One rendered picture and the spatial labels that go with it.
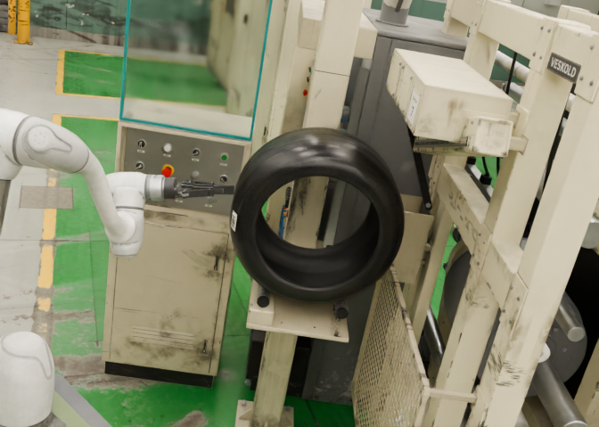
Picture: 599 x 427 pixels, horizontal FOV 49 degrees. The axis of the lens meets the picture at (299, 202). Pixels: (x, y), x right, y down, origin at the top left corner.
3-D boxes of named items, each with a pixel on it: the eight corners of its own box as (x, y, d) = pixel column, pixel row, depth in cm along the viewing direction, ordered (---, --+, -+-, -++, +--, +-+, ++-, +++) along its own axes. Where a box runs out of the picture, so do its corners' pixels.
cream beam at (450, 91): (383, 88, 237) (392, 47, 232) (451, 100, 239) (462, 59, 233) (410, 136, 181) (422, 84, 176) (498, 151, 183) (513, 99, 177)
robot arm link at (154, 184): (150, 170, 229) (167, 171, 229) (151, 194, 232) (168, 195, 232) (143, 179, 220) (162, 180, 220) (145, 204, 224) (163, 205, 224)
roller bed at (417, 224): (373, 256, 279) (389, 191, 267) (407, 261, 280) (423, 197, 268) (378, 279, 260) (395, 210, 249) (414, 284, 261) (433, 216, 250)
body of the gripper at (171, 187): (161, 182, 221) (189, 183, 221) (166, 173, 229) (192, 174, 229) (162, 202, 224) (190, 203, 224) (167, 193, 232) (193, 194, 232)
